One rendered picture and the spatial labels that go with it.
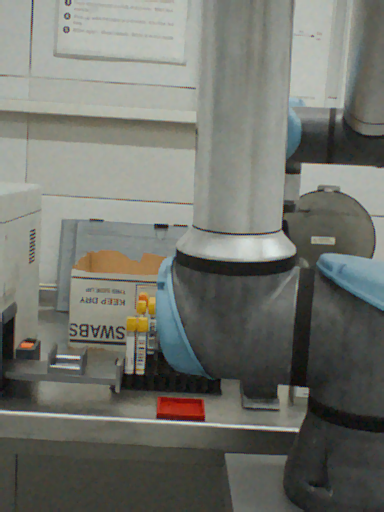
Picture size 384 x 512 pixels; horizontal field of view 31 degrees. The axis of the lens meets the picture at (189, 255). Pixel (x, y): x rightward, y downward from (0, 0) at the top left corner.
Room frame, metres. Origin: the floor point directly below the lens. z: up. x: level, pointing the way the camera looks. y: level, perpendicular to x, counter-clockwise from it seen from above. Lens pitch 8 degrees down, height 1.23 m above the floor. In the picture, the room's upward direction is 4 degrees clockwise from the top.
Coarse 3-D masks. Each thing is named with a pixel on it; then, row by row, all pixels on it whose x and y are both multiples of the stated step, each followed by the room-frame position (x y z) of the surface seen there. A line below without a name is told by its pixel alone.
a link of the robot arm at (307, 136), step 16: (304, 112) 0.92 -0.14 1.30; (320, 112) 0.92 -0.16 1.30; (288, 128) 0.90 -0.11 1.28; (304, 128) 0.91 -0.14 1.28; (320, 128) 0.91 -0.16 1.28; (288, 144) 0.90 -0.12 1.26; (304, 144) 0.91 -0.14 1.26; (320, 144) 0.91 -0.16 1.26; (288, 160) 0.94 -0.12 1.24; (304, 160) 0.93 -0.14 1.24; (320, 160) 0.93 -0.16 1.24
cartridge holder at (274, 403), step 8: (240, 384) 1.07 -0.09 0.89; (248, 384) 1.01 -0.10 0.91; (256, 384) 1.01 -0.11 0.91; (264, 384) 1.01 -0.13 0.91; (272, 384) 1.01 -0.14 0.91; (240, 392) 1.05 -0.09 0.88; (248, 392) 1.01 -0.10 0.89; (256, 392) 1.01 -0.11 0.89; (264, 392) 1.01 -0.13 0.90; (272, 392) 1.01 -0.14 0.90; (248, 400) 0.99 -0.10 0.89; (256, 400) 0.99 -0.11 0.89; (264, 400) 1.00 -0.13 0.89; (272, 400) 1.00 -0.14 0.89; (272, 408) 0.99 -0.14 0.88
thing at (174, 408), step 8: (160, 400) 0.99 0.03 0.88; (168, 400) 1.00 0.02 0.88; (176, 400) 1.00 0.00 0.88; (184, 400) 1.00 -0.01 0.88; (192, 400) 1.00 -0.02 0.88; (200, 400) 1.00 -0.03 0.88; (160, 408) 0.96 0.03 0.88; (168, 408) 0.97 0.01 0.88; (176, 408) 0.97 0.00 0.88; (184, 408) 0.97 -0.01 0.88; (192, 408) 0.97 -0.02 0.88; (200, 408) 0.98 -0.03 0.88; (160, 416) 0.93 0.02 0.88; (168, 416) 0.93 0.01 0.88; (176, 416) 0.93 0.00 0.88; (184, 416) 0.93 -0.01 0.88; (192, 416) 0.93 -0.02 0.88; (200, 416) 0.93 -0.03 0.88
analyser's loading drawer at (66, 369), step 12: (84, 348) 1.01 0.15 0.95; (12, 360) 1.02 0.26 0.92; (24, 360) 1.03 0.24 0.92; (36, 360) 1.03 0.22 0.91; (48, 360) 0.97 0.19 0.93; (60, 360) 1.03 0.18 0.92; (72, 360) 1.03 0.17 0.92; (84, 360) 1.00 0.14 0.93; (120, 360) 1.00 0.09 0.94; (12, 372) 0.97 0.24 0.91; (24, 372) 0.97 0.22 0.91; (36, 372) 0.97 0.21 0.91; (48, 372) 0.97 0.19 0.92; (60, 372) 0.97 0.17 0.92; (72, 372) 0.97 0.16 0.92; (84, 372) 0.99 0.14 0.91; (96, 372) 0.99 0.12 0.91; (108, 372) 1.00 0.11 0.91; (120, 372) 0.98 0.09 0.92; (108, 384) 0.97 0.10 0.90; (120, 384) 1.00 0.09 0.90
